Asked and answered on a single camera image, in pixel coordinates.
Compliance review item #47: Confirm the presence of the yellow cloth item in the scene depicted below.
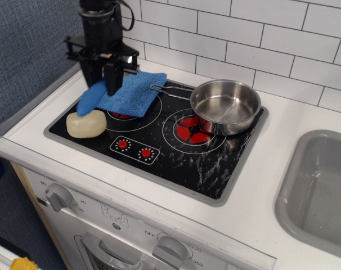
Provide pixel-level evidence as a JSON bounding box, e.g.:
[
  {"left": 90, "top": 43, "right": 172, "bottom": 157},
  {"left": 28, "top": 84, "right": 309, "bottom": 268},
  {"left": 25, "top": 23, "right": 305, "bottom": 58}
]
[{"left": 10, "top": 257, "right": 39, "bottom": 270}]

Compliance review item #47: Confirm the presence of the grey left oven knob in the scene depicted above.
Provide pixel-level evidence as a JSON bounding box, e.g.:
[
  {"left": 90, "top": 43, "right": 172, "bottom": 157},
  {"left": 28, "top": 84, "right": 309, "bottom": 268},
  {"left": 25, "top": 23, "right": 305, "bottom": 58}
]
[{"left": 46, "top": 183, "right": 73, "bottom": 213}]

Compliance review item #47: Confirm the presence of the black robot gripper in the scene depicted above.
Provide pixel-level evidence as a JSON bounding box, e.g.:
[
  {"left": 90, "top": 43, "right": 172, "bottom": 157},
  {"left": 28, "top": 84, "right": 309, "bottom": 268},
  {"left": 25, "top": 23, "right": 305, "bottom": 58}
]
[{"left": 65, "top": 11, "right": 140, "bottom": 96}]

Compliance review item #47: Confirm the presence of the black toy stove top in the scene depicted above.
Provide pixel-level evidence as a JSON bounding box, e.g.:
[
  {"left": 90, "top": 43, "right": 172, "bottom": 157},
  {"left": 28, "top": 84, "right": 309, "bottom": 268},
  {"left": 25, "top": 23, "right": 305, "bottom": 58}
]
[{"left": 44, "top": 81, "right": 268, "bottom": 206}]

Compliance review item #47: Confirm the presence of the stainless steel pot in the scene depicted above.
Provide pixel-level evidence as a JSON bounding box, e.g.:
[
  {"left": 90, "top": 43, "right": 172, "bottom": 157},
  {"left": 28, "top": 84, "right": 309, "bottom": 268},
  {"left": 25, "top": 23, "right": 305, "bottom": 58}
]
[{"left": 150, "top": 79, "right": 261, "bottom": 136}]

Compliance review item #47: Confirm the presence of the blue folded cloth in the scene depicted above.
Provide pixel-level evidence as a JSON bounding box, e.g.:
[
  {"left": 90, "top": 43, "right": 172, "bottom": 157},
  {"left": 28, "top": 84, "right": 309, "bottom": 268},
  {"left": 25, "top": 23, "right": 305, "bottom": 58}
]
[{"left": 97, "top": 71, "right": 167, "bottom": 118}]

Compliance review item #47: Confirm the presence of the cream toy potato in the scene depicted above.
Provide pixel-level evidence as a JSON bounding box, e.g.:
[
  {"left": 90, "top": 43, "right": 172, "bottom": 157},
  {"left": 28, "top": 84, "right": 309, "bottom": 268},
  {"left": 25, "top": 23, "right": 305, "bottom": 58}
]
[{"left": 66, "top": 110, "right": 107, "bottom": 138}]

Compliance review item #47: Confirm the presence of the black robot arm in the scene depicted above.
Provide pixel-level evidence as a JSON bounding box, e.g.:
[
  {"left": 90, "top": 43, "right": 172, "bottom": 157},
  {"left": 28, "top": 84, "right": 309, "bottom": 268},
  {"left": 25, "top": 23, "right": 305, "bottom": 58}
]
[{"left": 65, "top": 1, "right": 139, "bottom": 96}]

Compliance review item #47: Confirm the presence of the grey sink basin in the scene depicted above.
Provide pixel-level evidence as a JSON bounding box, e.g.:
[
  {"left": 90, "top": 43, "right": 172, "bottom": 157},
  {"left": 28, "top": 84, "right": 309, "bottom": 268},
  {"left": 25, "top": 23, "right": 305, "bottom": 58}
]
[{"left": 275, "top": 130, "right": 341, "bottom": 258}]

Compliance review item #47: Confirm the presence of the spoon with blue handle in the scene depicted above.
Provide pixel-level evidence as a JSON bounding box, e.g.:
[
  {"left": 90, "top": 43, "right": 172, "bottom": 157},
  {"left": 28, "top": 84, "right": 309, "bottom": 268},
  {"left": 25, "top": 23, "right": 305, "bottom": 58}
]
[{"left": 76, "top": 55, "right": 133, "bottom": 118}]

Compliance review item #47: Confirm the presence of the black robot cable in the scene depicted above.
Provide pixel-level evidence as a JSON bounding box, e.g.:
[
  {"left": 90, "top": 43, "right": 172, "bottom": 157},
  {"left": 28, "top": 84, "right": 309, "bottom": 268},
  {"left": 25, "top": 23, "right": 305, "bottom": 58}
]
[{"left": 118, "top": 0, "right": 135, "bottom": 32}]

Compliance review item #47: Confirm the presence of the white toy oven front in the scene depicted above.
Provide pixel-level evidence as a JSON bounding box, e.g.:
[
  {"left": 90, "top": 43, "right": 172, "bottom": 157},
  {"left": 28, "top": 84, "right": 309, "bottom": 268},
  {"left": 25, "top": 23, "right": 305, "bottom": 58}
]
[{"left": 19, "top": 168, "right": 276, "bottom": 269}]

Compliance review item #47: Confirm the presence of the grey oven knob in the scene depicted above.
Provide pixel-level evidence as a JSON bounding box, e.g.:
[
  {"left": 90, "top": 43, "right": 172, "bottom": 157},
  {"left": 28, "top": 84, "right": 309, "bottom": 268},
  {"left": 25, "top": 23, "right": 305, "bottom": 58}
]
[
  {"left": 46, "top": 183, "right": 73, "bottom": 213},
  {"left": 152, "top": 236, "right": 188, "bottom": 269}
]

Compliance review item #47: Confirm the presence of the grey right oven knob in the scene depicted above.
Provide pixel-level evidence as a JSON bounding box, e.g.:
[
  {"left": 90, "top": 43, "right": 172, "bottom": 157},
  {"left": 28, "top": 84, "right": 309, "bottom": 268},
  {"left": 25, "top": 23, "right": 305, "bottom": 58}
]
[{"left": 152, "top": 236, "right": 188, "bottom": 269}]

